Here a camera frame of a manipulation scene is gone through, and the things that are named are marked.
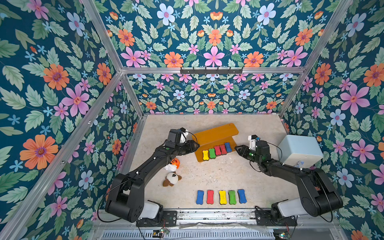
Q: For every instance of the light blue box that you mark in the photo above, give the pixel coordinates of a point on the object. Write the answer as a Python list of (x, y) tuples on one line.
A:
[(299, 151)]

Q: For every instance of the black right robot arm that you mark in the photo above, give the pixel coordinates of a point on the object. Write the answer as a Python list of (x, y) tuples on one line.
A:
[(317, 195)]

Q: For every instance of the red eraser top shelf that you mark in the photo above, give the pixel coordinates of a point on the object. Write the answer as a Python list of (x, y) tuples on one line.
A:
[(210, 197)]

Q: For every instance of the orange tiger plush toy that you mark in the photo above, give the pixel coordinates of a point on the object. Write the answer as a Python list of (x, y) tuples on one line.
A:
[(173, 165)]

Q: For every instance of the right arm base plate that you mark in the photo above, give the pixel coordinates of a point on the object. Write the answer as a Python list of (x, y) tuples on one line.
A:
[(273, 218)]

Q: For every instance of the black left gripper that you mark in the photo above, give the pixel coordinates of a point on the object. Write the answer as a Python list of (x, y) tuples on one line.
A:
[(190, 147)]

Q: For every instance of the brown white dog plush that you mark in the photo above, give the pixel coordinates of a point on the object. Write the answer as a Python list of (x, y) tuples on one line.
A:
[(171, 179)]

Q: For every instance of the green eraser bottom shelf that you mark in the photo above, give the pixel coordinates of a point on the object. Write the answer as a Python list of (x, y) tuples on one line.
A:
[(212, 153)]

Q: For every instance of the green eraser top shelf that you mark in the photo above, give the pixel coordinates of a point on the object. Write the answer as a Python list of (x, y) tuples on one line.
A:
[(232, 197)]

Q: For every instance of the yellow eraser bottom shelf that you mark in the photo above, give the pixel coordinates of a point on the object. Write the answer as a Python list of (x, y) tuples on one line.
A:
[(206, 155)]

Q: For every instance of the yellow eraser top shelf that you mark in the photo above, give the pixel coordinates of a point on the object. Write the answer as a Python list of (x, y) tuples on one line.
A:
[(223, 197)]

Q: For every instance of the metal front rail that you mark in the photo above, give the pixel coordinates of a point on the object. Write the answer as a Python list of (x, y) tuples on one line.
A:
[(219, 224)]

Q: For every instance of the blue eraser bottom shelf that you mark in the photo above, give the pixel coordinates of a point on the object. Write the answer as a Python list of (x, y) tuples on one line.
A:
[(228, 147)]

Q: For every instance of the black wall hook rail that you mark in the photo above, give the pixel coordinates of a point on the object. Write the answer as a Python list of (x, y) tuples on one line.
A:
[(212, 71)]

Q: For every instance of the yellow eraser shelf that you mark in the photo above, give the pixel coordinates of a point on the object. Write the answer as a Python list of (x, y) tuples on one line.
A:
[(206, 155), (223, 197)]

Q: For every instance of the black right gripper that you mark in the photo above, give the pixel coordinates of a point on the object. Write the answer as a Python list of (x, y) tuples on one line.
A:
[(244, 151)]

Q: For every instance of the orange wooden two-tier shelf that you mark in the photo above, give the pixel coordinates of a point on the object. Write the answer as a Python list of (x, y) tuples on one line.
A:
[(215, 137)]

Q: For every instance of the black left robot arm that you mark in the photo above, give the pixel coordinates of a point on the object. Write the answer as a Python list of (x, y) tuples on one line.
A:
[(126, 198)]

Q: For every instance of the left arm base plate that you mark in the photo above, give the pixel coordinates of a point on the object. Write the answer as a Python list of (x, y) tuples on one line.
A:
[(163, 219)]

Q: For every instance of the green eraser shelf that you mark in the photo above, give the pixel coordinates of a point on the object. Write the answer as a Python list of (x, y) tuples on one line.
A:
[(212, 153), (232, 197)]

